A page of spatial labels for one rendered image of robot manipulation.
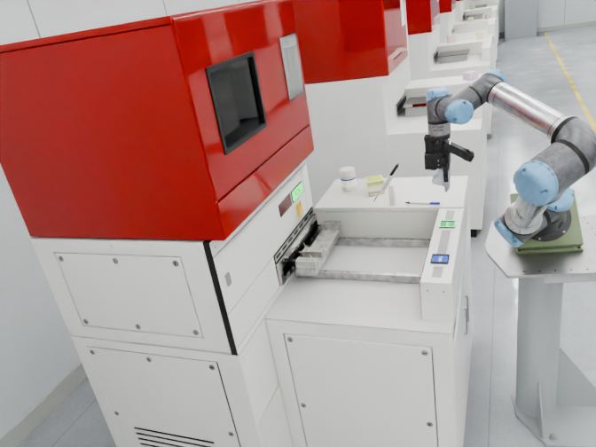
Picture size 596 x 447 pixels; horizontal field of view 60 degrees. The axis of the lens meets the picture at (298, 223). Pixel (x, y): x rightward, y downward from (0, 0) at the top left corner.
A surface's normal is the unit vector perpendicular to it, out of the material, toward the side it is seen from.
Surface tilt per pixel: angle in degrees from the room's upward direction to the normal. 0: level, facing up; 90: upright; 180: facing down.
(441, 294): 90
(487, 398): 0
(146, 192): 90
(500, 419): 0
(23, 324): 90
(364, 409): 90
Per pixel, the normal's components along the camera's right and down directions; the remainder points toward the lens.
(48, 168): -0.34, 0.43
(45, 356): 0.93, 0.00
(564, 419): -0.16, -0.90
